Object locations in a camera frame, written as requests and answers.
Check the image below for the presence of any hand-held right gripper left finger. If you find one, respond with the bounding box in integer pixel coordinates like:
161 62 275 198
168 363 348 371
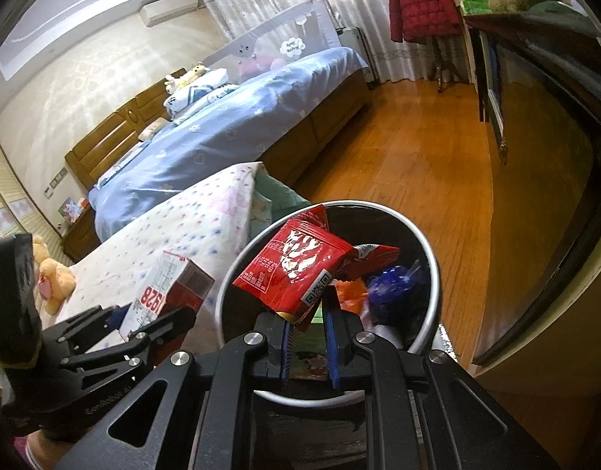
56 311 297 470

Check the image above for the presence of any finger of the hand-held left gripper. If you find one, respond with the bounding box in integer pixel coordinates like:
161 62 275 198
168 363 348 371
40 305 130 351
60 306 197 370

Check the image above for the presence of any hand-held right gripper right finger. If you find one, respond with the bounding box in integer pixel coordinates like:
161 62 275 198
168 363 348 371
323 288 561 470

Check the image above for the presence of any red white carton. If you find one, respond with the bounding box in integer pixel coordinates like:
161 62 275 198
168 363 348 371
118 249 217 342

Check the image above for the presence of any white trash bin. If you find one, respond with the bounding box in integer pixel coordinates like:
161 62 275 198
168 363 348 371
215 199 446 405

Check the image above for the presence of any green packet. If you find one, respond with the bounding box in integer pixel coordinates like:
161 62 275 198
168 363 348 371
292 302 331 381

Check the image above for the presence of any beige teddy bear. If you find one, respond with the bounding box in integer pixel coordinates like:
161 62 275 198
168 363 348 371
31 234 78 316

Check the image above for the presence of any orange clear plastic bag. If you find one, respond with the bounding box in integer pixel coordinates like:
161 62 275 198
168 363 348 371
336 278 370 315

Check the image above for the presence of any blue plastic bag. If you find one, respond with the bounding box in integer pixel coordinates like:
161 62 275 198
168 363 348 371
365 261 424 325

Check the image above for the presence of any wooden nightstand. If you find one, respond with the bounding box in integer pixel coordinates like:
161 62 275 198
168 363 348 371
60 202 104 264

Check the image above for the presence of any red white snack packet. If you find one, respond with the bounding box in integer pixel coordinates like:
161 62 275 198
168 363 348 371
350 242 402 281

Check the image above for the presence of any beige sliding door wardrobe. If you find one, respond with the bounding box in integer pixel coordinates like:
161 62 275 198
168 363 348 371
0 124 65 246

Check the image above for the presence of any colourful box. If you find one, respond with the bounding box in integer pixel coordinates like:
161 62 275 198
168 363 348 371
57 196 92 222

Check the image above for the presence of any silver glitter cloth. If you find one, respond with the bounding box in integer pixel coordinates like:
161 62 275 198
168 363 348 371
430 323 461 364

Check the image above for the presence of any green cloth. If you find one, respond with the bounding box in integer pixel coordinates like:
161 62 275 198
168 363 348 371
250 165 312 237

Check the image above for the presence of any pink pillow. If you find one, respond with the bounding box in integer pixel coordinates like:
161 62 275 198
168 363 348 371
138 116 167 141

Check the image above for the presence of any bed with blue blanket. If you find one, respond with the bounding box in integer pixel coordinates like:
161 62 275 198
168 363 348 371
86 45 373 244

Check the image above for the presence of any folded white blue blanket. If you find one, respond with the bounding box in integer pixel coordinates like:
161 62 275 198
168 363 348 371
162 65 241 124

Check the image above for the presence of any yellow plush toy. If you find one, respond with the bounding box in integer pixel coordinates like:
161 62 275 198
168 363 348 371
163 60 206 95

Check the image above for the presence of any dark wooden cabinet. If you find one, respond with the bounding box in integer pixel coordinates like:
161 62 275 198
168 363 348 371
461 0 601 369

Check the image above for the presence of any wooden coat stand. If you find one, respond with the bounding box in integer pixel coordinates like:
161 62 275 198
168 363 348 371
429 33 461 95

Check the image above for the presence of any white air conditioner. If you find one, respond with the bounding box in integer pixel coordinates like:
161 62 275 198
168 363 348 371
138 0 200 27

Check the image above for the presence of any red quilted jacket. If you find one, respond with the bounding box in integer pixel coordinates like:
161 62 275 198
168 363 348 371
388 0 464 45

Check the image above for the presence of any wall switch panel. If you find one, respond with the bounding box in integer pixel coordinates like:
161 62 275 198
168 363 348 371
42 168 69 200

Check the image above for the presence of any wooden bed frame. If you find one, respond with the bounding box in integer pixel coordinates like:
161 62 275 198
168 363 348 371
64 65 375 193

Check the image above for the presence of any grey bed guard rail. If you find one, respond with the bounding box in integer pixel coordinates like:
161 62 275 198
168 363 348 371
201 0 343 85

